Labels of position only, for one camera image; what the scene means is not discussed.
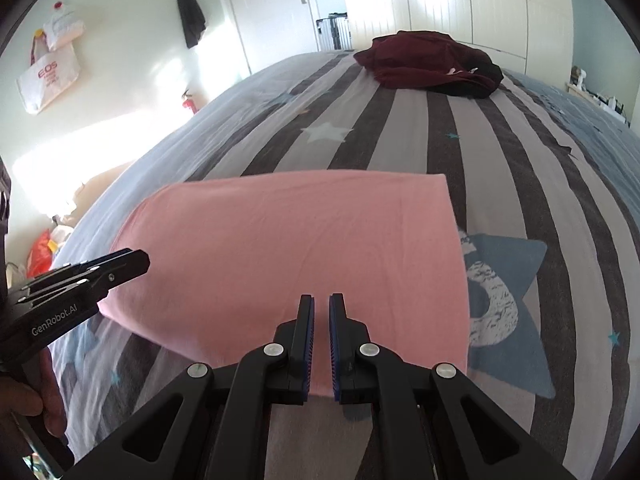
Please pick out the pink t-shirt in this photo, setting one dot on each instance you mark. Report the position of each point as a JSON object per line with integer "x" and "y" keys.
{"x": 300, "y": 235}

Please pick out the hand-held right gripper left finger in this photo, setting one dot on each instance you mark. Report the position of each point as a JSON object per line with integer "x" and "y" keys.
{"x": 310, "y": 340}

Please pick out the small white hanging bag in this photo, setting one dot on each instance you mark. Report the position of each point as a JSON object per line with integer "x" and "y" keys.
{"x": 62, "y": 25}

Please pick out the white radiator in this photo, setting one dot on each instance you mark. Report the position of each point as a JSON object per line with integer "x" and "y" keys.
{"x": 335, "y": 32}

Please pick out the person's left hand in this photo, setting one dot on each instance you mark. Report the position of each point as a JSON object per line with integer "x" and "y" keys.
{"x": 50, "y": 400}

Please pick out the bedside table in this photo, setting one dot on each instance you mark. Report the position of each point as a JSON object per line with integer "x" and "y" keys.
{"x": 597, "y": 95}

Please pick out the dark hanging jacket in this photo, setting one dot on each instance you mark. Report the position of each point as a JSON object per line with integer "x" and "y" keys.
{"x": 190, "y": 10}

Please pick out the maroon sweatshirt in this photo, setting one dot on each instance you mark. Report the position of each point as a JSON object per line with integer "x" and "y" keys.
{"x": 415, "y": 57}

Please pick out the red fire extinguisher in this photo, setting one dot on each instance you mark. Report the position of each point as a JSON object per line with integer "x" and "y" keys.
{"x": 190, "y": 102}

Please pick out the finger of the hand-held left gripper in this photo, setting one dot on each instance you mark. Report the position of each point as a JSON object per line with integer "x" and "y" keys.
{"x": 125, "y": 267}

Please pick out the striped star bed cover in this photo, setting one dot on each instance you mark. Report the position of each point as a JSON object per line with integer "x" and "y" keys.
{"x": 525, "y": 185}

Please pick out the black garment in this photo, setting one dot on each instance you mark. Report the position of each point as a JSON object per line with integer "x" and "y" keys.
{"x": 475, "y": 91}

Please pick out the red plastic bag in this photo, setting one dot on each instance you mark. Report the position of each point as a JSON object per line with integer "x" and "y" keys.
{"x": 41, "y": 255}

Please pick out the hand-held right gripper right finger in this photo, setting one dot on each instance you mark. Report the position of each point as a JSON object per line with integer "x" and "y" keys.
{"x": 334, "y": 340}

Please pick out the white door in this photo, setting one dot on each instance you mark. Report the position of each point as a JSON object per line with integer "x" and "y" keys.
{"x": 270, "y": 20}

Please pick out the white tote bag red print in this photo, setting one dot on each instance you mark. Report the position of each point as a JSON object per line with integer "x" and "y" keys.
{"x": 47, "y": 77}

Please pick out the beige cardboard box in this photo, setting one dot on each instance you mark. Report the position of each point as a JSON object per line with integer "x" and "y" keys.
{"x": 102, "y": 190}

